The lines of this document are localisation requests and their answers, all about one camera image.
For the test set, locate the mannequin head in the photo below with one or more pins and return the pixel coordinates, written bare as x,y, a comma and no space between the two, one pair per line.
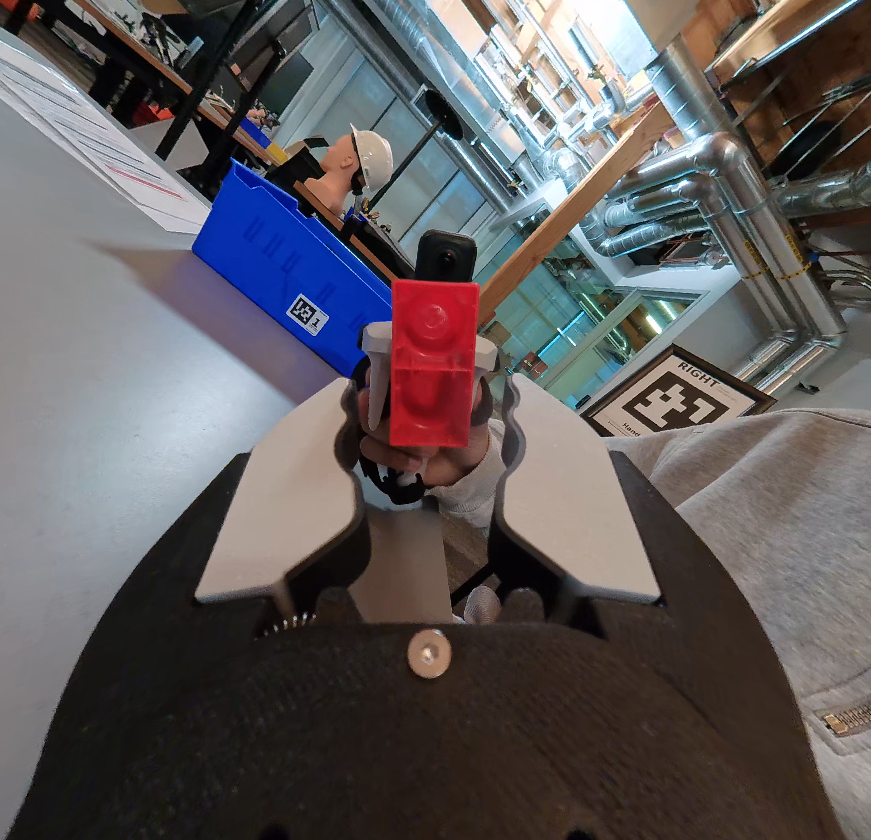
337,166

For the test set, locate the blue bin with marker tag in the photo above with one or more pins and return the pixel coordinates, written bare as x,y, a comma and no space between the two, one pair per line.
286,268

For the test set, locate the printed paper sheet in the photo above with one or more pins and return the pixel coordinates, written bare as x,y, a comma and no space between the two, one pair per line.
81,132

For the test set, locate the silver ventilation duct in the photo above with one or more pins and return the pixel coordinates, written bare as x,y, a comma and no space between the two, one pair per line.
714,159

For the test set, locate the person's grey hoodie torso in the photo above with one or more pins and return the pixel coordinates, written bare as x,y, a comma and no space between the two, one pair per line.
782,547

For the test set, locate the person's right forearm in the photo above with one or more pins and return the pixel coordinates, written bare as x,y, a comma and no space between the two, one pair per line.
473,486

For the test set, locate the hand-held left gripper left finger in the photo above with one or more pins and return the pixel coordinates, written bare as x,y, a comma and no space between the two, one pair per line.
279,513

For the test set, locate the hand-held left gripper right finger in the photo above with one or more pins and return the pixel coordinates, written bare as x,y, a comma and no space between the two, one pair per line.
578,513

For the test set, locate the black floor lamp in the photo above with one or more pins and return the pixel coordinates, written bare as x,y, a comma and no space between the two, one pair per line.
439,112

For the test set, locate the red double square cup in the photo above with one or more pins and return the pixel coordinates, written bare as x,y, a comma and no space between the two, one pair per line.
432,364

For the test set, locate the framed marker poster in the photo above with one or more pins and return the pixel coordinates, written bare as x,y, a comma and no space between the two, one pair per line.
680,398

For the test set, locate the wooden post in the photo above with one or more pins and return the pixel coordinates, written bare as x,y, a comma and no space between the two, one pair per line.
578,200

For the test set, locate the white hard hat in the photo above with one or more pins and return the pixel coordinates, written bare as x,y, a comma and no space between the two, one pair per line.
373,156

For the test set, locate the wooden-edged background desk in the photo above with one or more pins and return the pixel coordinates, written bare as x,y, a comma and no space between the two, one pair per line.
136,57

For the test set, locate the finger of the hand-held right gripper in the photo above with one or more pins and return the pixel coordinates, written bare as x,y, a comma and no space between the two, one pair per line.
378,350
484,353

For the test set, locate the person's right hand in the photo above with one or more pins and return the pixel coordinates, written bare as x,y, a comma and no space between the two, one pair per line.
435,462

